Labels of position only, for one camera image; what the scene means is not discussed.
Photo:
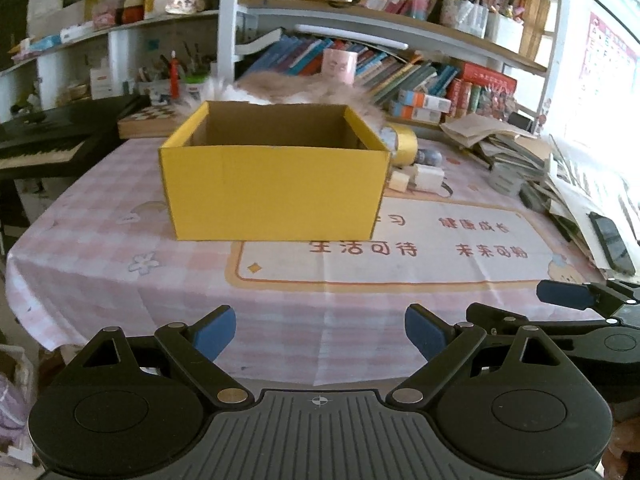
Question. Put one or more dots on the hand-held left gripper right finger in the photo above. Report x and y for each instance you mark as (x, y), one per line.
(425, 332)

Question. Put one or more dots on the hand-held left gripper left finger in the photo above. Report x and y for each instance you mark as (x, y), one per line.
(215, 332)

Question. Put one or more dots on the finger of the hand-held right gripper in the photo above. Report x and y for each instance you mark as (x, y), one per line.
(565, 294)
(565, 326)

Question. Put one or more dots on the white charger plug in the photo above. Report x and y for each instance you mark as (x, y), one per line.
(400, 181)

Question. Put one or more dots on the yellow cardboard box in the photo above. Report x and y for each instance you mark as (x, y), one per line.
(275, 190)

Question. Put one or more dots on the white rectangular eraser box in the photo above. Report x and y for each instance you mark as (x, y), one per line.
(427, 177)

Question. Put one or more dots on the dark blue glue bottle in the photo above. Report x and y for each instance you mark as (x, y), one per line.
(429, 156)

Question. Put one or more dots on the yellow tape roll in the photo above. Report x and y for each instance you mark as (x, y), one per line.
(405, 142)

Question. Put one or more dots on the black smartphone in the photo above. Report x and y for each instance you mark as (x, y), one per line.
(612, 242)

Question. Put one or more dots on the dark grey pouch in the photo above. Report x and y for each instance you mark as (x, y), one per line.
(537, 196)

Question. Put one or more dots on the stack of white papers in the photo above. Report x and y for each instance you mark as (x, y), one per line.
(585, 190)

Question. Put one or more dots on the pink checked tablecloth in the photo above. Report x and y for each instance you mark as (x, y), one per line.
(125, 270)

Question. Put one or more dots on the grey tape roll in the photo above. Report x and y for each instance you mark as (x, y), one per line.
(505, 180)

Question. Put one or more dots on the small black device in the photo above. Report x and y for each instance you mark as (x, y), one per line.
(520, 121)

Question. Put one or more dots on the colourful illustrated box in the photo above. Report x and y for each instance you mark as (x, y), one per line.
(495, 102)

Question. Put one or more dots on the lilac cloth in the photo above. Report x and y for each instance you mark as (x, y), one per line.
(12, 405)

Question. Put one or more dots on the orange white carton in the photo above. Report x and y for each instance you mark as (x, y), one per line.
(425, 100)
(415, 112)

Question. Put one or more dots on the checkered chess board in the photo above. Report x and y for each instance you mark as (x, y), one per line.
(150, 120)

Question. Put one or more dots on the red book set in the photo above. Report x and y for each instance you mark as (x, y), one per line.
(462, 95)

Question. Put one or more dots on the large red box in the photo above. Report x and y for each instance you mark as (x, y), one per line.
(487, 77)

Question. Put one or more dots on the fluffy cream cat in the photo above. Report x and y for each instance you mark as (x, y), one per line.
(300, 90)

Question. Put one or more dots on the thin red bottle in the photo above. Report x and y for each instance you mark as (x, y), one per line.
(174, 77)

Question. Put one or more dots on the row of slanted books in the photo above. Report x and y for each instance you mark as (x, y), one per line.
(400, 75)

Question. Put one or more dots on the black keyboard piano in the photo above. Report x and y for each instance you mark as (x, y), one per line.
(50, 130)

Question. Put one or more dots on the white pen box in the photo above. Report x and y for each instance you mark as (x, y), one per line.
(504, 32)

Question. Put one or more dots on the brown wooden box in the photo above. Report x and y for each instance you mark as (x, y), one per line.
(535, 25)

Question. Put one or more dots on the white box red label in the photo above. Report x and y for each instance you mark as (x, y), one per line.
(102, 82)

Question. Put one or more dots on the pink cylinder pen holder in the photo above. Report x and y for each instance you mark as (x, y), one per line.
(340, 65)

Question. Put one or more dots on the clear marker holder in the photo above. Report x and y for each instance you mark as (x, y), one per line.
(465, 12)

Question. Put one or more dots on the low white shelf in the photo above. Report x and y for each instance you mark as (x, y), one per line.
(120, 45)

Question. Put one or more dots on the white light bar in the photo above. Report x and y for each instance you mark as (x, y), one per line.
(350, 35)

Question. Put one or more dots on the white wooden bookshelf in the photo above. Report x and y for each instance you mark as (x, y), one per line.
(225, 20)

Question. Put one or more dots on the red round doll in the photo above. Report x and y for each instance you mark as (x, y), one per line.
(132, 10)

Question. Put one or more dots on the pink wall poster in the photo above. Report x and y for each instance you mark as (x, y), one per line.
(610, 75)

